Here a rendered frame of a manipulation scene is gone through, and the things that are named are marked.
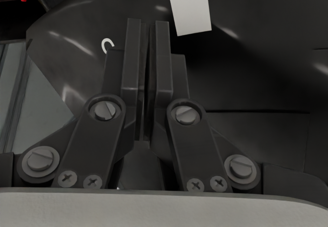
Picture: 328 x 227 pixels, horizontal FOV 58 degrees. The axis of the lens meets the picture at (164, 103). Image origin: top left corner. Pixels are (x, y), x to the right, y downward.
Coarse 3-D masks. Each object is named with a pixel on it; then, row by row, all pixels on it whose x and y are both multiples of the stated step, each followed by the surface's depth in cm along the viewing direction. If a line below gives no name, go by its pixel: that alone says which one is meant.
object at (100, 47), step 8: (96, 32) 15; (104, 32) 15; (112, 32) 15; (96, 40) 15; (104, 40) 15; (112, 40) 15; (120, 40) 15; (96, 48) 16; (104, 48) 15; (112, 48) 15; (120, 48) 15; (104, 56) 15
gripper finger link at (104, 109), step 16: (96, 96) 9; (112, 96) 9; (96, 112) 8; (112, 112) 8; (80, 128) 8; (96, 128) 8; (112, 128) 8; (80, 144) 8; (96, 144) 8; (112, 144) 8; (64, 160) 7; (80, 160) 7; (96, 160) 7; (112, 160) 7; (64, 176) 7; (80, 176) 7; (96, 176) 7; (112, 176) 9
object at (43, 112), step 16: (16, 48) 114; (16, 64) 111; (32, 64) 112; (0, 80) 108; (32, 80) 109; (0, 96) 105; (32, 96) 107; (48, 96) 107; (0, 112) 103; (32, 112) 104; (48, 112) 105; (64, 112) 106; (0, 128) 101; (32, 128) 102; (48, 128) 103; (16, 144) 99; (32, 144) 100
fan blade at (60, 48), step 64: (64, 0) 15; (128, 0) 14; (256, 0) 11; (320, 0) 10; (64, 64) 17; (192, 64) 13; (256, 64) 12; (320, 64) 11; (256, 128) 13; (320, 128) 12
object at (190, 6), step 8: (176, 0) 12; (184, 0) 12; (192, 0) 12; (200, 0) 12; (176, 8) 13; (184, 8) 12; (192, 8) 12; (200, 8) 12; (208, 8) 12; (176, 16) 13; (184, 16) 13; (192, 16) 12; (200, 16) 12; (208, 16) 12; (176, 24) 13; (184, 24) 13; (192, 24) 13; (200, 24) 12; (208, 24) 12; (184, 32) 13; (192, 32) 13
